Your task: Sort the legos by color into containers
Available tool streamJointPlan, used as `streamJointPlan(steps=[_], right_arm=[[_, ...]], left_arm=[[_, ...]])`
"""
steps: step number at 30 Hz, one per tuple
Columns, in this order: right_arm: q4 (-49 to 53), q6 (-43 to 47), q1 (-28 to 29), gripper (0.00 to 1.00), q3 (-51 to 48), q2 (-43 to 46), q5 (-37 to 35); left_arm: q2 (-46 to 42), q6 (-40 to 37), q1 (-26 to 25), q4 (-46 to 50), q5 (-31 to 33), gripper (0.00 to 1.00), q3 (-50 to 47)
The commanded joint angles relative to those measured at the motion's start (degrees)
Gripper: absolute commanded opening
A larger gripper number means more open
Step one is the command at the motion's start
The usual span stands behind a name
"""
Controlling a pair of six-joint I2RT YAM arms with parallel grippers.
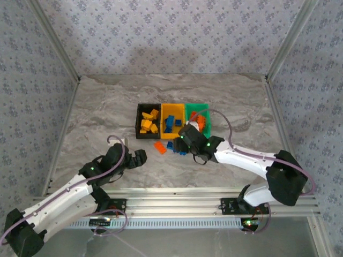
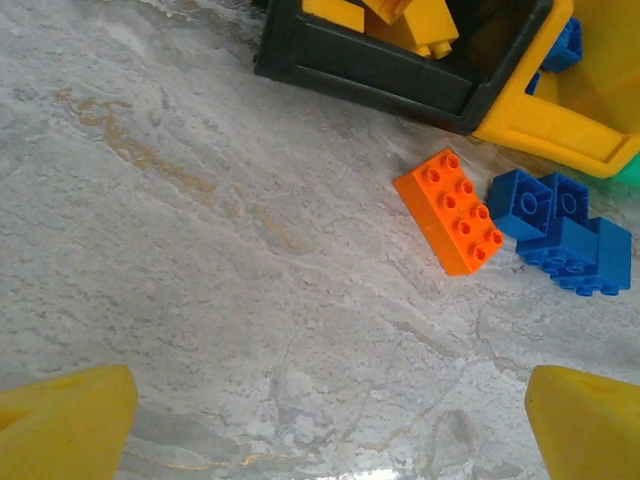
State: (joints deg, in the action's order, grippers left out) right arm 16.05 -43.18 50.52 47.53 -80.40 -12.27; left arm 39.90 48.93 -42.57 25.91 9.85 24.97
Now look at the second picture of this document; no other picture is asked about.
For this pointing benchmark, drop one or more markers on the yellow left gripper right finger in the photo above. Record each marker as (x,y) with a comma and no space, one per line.
(590,430)

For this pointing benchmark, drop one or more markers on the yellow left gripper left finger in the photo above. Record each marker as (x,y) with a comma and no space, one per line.
(65,430)

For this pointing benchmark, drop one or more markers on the yellow two-by-four lego brick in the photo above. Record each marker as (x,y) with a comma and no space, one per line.
(430,25)

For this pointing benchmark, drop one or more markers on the orange two-by-four lego brick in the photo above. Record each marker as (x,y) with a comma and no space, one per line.
(445,235)

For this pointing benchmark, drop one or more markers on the yellow-orange plastic bin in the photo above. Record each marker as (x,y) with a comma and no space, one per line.
(550,125)

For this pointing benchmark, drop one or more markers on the black plastic bin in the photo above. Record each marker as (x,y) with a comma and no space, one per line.
(375,75)

